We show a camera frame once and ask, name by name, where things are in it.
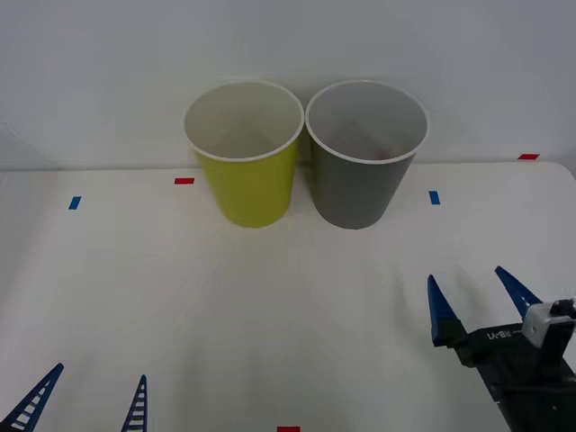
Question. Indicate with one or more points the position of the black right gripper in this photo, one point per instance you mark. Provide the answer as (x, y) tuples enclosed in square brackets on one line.
[(517, 369)]

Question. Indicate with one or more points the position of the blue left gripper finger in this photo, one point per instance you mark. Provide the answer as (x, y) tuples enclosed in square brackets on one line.
[(33, 398), (137, 407)]

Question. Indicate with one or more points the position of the red drink can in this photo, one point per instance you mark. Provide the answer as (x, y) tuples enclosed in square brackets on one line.
[(383, 155)]

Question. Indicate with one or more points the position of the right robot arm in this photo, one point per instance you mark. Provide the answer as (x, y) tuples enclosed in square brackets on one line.
[(537, 324)]

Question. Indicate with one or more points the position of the grey plastic bin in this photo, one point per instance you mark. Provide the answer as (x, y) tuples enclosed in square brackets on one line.
[(355, 193)]

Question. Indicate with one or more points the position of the yellow-green plastic bin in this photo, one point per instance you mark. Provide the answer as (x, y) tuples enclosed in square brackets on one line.
[(252, 189)]

